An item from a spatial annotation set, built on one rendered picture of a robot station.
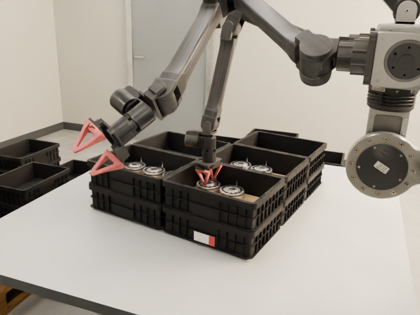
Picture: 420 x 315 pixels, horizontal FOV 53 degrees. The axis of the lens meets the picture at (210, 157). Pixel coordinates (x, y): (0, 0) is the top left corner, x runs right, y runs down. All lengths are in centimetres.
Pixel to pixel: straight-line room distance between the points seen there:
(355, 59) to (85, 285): 104
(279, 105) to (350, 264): 325
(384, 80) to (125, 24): 445
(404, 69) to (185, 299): 89
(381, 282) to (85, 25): 474
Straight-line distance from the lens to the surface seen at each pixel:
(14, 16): 539
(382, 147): 129
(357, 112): 462
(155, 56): 509
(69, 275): 152
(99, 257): 159
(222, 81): 164
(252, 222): 149
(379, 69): 105
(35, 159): 316
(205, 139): 167
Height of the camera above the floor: 153
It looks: 19 degrees down
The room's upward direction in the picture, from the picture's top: 2 degrees clockwise
